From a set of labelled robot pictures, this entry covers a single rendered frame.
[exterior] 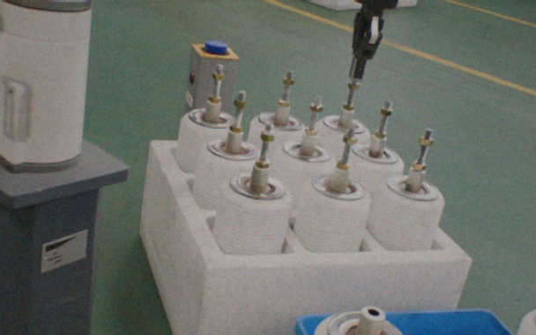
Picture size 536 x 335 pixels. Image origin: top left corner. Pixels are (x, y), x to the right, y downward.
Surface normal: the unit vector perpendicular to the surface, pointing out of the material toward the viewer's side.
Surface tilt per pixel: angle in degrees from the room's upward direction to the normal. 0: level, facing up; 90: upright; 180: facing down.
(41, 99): 90
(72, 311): 90
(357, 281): 90
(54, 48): 90
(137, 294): 0
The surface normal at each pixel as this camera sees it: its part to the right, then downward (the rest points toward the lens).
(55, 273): 0.73, 0.36
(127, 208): 0.18, -0.90
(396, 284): 0.33, 0.43
